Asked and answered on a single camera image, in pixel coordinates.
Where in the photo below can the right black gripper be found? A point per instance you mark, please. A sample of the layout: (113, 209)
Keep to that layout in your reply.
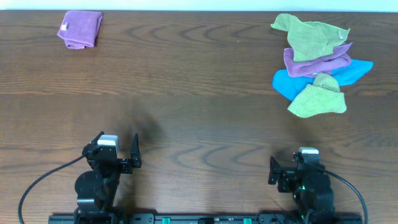
(286, 176)

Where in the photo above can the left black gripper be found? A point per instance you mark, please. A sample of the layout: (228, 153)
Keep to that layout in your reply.
(116, 162)

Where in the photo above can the light green cloth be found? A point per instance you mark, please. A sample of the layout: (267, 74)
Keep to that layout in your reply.
(322, 96)

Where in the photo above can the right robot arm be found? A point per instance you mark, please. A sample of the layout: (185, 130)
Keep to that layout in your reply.
(309, 185)

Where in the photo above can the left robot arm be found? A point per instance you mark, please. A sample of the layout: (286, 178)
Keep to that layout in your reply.
(96, 188)

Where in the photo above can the blue cloth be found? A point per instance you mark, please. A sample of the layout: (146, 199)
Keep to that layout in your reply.
(290, 87)

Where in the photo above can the folded purple cloth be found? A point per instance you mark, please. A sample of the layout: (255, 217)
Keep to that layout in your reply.
(79, 29)

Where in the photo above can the crumpled purple cloth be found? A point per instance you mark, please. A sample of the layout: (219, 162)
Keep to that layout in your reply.
(325, 64)

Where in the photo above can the olive green cloth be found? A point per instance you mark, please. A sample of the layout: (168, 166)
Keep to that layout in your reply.
(310, 40)

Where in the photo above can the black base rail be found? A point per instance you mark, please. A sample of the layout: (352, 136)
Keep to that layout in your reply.
(148, 218)

